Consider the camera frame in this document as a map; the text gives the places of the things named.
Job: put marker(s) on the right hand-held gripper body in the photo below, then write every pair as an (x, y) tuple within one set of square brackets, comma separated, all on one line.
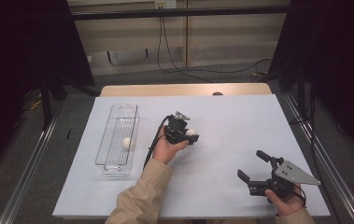
[(291, 174)]

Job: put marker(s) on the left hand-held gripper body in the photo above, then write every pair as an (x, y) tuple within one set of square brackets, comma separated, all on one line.
[(176, 129)]

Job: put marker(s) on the white egg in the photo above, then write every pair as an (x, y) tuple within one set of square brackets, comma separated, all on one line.
[(191, 132), (127, 143)]

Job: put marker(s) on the clear plastic container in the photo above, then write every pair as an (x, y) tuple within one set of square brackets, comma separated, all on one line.
[(118, 121)]

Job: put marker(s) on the person's left hand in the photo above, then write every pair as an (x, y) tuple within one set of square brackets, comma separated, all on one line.
[(165, 152)]

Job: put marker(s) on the person's right hand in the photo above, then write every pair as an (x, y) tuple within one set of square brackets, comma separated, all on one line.
[(283, 206)]

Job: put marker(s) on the white table board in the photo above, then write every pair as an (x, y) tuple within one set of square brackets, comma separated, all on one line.
[(212, 193)]

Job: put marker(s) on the wooden table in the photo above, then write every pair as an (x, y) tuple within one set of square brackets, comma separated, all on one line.
[(165, 90)]

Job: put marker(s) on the small black floor object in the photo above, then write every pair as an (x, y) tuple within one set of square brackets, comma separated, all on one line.
[(68, 133)]

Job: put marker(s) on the black horizontal bar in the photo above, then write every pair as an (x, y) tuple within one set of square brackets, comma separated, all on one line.
[(165, 13)]

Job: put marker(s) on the dark curtain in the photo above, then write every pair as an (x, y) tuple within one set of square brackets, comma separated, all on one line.
[(346, 62)]

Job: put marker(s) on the black stand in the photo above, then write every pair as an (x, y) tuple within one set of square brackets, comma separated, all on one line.
[(45, 109)]

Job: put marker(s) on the metal floor rail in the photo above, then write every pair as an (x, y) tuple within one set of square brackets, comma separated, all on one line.
[(336, 180), (25, 180)]

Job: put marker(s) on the white wall socket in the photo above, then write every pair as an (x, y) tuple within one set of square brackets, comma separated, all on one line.
[(165, 3)]

